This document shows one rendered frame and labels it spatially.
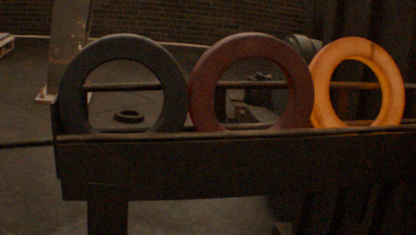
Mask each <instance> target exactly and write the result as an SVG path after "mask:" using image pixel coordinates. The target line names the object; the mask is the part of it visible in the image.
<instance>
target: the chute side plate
mask: <svg viewBox="0 0 416 235"><path fill-rule="evenodd" d="M56 148H57V153H58V163H59V177H60V182H61V191H62V200H63V201H78V202H83V201H87V182H94V183H104V184H123V185H127V186H129V195H128V197H129V201H133V202H138V201H169V200H184V199H190V200H199V199H227V198H229V197H244V196H266V195H274V194H289V193H303V192H308V191H317V190H330V189H337V188H344V187H356V186H363V185H370V184H381V183H388V182H393V181H404V180H411V179H415V178H416V131H413V132H387V133H367V134H361V135H324V136H310V137H300V138H252V139H229V140H226V141H176V142H164V141H151V142H126V143H102V144H100V143H80V144H64V143H58V144H56Z"/></svg>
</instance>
